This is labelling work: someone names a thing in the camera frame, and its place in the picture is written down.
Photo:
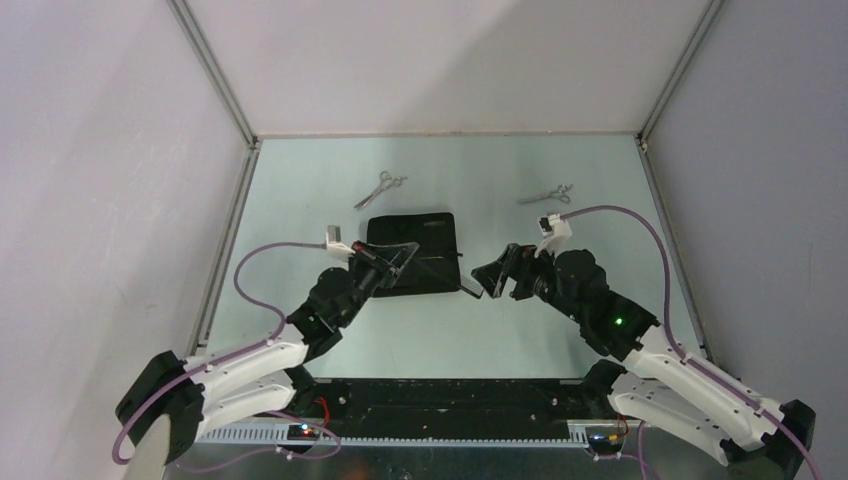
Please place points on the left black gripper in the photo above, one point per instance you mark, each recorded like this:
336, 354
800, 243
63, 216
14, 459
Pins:
386, 260

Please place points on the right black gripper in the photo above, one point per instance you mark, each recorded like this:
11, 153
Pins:
517, 261

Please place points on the black zippered tool case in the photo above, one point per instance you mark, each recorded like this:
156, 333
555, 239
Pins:
434, 268

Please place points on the silver scissors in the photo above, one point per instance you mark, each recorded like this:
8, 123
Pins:
386, 182
560, 193

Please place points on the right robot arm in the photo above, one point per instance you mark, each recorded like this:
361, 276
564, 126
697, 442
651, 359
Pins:
647, 375

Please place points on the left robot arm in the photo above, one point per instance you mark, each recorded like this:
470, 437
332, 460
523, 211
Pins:
198, 394

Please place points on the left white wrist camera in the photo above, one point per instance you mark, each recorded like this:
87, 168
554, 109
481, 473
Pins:
334, 245

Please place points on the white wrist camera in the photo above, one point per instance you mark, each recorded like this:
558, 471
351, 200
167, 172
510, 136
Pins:
334, 245
556, 231

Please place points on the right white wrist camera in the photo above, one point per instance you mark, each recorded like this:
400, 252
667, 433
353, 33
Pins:
556, 231

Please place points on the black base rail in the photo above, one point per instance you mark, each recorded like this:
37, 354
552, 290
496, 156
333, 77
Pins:
511, 410

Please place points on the left aluminium frame post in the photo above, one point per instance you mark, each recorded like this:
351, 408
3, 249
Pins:
197, 39

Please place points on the aluminium frame post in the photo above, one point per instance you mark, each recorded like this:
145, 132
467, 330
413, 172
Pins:
682, 64
197, 39

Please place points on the right aluminium frame post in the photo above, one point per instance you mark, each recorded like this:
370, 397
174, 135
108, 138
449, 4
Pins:
682, 64

